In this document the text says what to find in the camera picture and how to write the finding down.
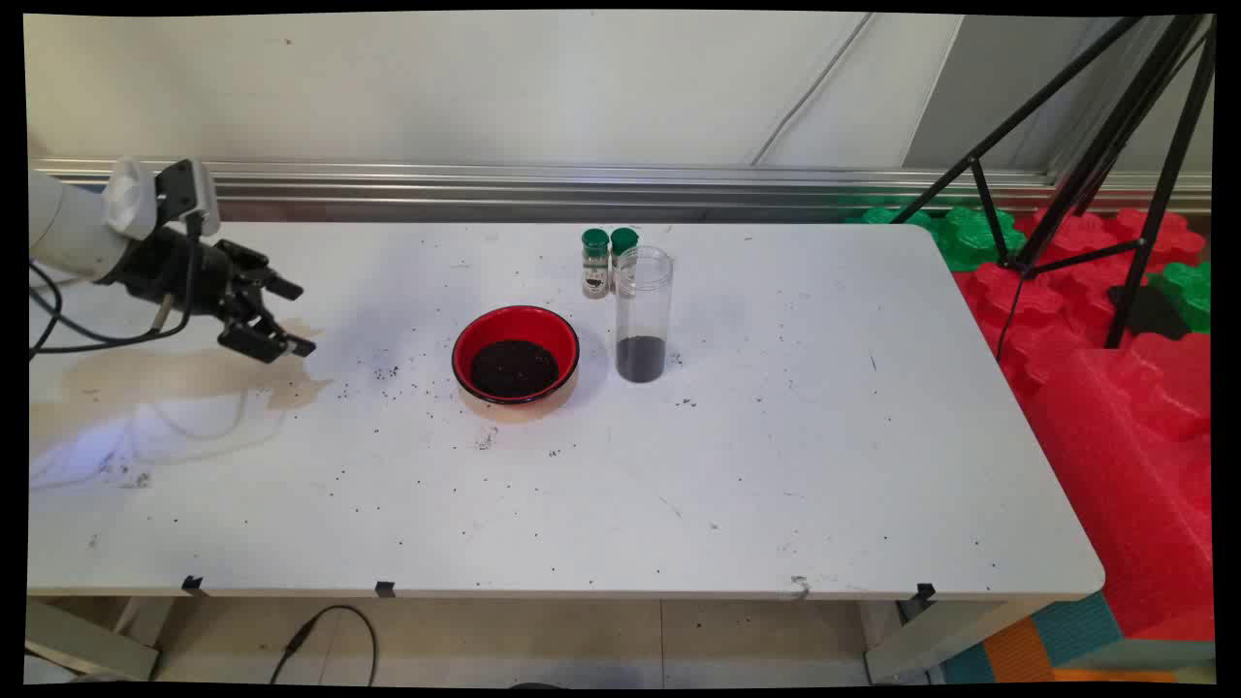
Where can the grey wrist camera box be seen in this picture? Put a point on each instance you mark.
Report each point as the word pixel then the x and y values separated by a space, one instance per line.
pixel 179 194

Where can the aluminium wall rail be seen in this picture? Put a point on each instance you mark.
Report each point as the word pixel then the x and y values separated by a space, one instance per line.
pixel 582 184

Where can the large green foam block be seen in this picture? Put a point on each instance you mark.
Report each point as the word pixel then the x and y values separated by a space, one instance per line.
pixel 970 237

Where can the blue orange foam mat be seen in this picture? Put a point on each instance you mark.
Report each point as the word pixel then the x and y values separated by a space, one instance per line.
pixel 1066 640

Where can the grey slanted table leg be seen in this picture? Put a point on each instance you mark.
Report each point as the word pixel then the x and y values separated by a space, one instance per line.
pixel 87 640

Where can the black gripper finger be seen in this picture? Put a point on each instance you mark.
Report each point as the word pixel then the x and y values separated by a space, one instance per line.
pixel 257 334
pixel 267 276

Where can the spice bottle green lid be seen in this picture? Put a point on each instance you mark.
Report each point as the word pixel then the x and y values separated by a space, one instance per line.
pixel 623 239
pixel 594 267

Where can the black seeds pile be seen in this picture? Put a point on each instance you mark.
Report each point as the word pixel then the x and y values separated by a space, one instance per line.
pixel 514 368

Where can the red bowl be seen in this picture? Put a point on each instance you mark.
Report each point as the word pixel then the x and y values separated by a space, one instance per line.
pixel 519 325

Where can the small green foam block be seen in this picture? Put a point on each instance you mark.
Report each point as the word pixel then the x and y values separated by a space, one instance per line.
pixel 1191 291

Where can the white table leg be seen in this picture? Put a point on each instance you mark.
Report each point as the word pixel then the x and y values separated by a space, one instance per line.
pixel 931 645

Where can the red foam blocks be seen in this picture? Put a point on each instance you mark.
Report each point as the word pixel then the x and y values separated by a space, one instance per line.
pixel 1115 436

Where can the black tripod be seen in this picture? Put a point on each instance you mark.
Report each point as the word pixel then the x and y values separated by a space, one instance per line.
pixel 1105 145

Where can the clear plastic jar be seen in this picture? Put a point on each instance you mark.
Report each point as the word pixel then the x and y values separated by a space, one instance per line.
pixel 642 320

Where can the black foam piece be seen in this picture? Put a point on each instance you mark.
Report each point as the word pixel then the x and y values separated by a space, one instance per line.
pixel 1154 312

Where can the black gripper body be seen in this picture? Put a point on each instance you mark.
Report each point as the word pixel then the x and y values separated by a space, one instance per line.
pixel 175 271

